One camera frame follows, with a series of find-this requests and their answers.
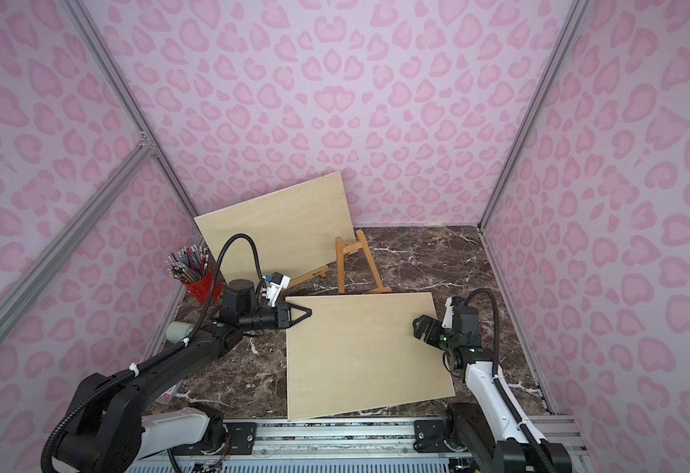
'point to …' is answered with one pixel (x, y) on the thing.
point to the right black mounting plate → (429, 437)
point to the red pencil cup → (200, 289)
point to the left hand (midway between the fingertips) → (310, 315)
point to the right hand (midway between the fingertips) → (425, 325)
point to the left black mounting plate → (241, 437)
